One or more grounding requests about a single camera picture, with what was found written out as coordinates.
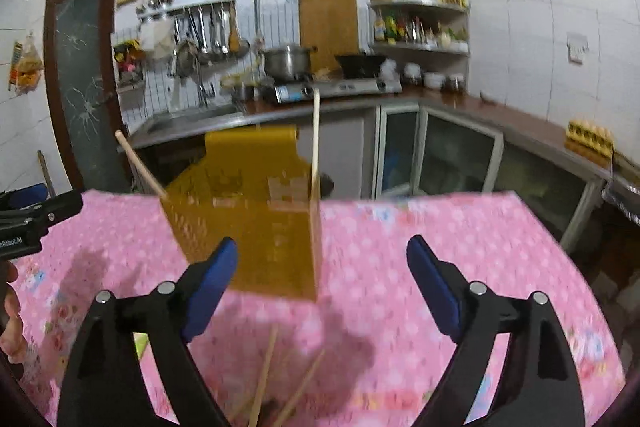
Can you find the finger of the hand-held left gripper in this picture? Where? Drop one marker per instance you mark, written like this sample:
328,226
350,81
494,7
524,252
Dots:
60,206

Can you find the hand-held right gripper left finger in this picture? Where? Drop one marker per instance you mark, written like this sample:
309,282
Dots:
214,292

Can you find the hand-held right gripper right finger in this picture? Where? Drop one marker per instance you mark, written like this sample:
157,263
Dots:
434,289

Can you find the gold cardboard box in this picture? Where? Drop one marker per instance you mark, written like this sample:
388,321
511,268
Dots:
260,232

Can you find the green toy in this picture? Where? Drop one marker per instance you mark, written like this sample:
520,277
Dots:
265,367

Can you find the wooden chopstick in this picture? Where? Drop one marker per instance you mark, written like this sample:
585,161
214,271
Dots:
305,377
315,132
140,167

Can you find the row of hanging kitchen utensils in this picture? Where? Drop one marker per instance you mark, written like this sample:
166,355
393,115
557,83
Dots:
205,37

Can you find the person's left hand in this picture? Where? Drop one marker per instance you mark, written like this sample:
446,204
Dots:
12,322

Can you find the pink floral tablecloth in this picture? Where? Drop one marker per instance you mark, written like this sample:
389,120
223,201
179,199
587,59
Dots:
400,217

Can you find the green plastic utensil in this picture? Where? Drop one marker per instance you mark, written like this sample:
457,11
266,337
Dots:
141,347

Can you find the kitchen counter cabinet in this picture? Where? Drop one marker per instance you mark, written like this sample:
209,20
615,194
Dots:
460,157

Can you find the hanging plastic bag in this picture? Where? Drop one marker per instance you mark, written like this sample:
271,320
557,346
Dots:
27,67

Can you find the brown frosted glass door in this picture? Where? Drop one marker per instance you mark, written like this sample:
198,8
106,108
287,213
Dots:
80,57

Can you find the steel sink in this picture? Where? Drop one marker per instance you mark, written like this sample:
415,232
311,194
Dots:
190,119

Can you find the cream hanging cloth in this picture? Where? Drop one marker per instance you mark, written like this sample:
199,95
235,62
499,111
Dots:
156,39

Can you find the small steel pot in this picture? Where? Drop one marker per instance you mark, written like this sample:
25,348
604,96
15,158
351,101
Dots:
243,93

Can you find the steel lidded jar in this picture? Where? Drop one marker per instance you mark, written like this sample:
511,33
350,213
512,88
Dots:
456,83

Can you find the silver foil bag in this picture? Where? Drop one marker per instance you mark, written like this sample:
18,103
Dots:
622,202

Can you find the stack of white plates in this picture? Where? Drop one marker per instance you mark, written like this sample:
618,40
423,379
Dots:
435,80

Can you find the egg carton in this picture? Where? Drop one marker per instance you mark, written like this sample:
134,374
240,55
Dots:
590,139

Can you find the stack of white bowls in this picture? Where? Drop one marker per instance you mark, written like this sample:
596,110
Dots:
413,73

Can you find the steel gas stove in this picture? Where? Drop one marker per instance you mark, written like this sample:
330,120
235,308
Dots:
350,86

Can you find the black wok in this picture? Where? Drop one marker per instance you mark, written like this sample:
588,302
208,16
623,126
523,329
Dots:
360,64

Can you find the steel utensil rack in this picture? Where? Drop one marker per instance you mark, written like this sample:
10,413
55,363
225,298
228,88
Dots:
190,4

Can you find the steel corner shelf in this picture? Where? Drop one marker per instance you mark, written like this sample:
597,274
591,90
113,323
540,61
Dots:
425,49

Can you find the steel cooking pot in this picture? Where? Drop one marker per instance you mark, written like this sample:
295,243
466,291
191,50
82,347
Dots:
285,62

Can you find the row of condiment bottles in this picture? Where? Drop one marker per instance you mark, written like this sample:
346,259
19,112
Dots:
400,29

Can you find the wooden cutting board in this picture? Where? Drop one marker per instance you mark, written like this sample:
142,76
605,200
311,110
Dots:
327,27

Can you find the white wall socket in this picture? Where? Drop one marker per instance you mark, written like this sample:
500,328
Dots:
578,49

